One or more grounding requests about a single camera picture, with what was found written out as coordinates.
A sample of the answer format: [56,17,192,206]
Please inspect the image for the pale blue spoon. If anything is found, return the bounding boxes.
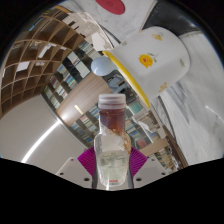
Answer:
[90,55,118,77]

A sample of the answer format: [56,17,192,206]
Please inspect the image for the clear plastic drink bottle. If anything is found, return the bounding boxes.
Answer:
[93,93,132,191]

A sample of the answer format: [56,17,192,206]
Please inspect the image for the wide wall bookshelf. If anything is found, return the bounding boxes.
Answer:
[69,99,181,168]

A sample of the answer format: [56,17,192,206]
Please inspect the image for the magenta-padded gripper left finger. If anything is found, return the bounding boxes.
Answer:
[54,146,98,190]

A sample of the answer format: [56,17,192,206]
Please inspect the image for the wooden cubby shelf unit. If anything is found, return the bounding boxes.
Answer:
[0,6,84,118]

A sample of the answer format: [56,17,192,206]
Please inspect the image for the small brass wall sign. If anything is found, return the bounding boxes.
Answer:
[73,104,84,116]

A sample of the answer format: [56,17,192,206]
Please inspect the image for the flat round red coaster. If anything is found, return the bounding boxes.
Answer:
[94,0,126,16]

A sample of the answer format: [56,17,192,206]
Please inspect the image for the narrow wall bookshelf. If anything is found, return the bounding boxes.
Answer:
[41,41,111,111]

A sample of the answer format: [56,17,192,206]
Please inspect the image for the white mug with yellow rim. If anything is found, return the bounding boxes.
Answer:
[101,25,192,109]

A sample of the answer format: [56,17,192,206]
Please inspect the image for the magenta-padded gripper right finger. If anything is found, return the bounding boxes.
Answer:
[126,146,168,189]

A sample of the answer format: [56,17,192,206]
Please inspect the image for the dark grey building model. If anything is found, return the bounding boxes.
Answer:
[103,72,134,97]

